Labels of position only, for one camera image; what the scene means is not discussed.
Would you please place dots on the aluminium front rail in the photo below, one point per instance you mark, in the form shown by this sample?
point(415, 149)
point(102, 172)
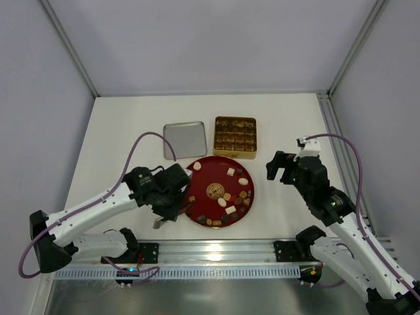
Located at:
point(183, 249)

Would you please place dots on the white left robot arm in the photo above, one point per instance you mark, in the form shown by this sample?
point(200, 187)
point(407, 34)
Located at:
point(62, 238)

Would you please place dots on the grey brown pebble chocolate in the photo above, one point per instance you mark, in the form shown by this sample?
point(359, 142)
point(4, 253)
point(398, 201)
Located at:
point(202, 218)

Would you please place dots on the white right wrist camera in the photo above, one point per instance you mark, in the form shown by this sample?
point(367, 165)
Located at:
point(310, 147)

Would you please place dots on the cream rounded square chocolate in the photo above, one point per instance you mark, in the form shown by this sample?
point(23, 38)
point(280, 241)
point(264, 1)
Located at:
point(226, 196)

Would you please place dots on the silver tin lid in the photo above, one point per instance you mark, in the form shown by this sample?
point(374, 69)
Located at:
point(187, 139)

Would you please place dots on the white cone chocolate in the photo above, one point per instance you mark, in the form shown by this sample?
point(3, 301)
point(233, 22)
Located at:
point(197, 166)

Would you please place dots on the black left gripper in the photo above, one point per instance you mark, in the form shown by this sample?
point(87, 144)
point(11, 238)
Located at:
point(167, 211)

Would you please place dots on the metal tongs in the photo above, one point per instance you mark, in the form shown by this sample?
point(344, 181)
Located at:
point(158, 223)

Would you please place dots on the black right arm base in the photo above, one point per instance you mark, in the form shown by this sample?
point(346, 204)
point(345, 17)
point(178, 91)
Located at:
point(295, 249)

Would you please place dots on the white oval swirl chocolate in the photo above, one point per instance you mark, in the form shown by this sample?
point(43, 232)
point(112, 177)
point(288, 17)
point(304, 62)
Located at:
point(243, 181)

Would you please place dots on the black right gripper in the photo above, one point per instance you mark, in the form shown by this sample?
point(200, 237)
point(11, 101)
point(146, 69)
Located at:
point(285, 163)

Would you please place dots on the gold chocolate tin box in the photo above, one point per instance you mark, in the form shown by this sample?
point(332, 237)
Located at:
point(235, 143)

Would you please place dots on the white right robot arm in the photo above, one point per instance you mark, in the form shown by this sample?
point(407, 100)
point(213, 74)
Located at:
point(367, 267)

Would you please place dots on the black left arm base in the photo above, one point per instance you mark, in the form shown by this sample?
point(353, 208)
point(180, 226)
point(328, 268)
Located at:
point(146, 253)

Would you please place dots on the white rectangular chocolate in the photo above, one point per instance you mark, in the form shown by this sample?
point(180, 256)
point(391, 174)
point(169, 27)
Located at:
point(230, 209)

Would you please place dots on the right aluminium frame rail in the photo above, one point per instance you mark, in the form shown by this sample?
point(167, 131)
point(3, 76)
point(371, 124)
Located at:
point(344, 156)

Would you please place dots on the round red lacquer plate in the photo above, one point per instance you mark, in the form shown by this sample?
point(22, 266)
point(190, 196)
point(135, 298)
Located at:
point(210, 183)

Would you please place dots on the white cube chocolate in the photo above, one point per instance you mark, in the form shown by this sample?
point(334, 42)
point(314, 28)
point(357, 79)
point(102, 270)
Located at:
point(231, 171)

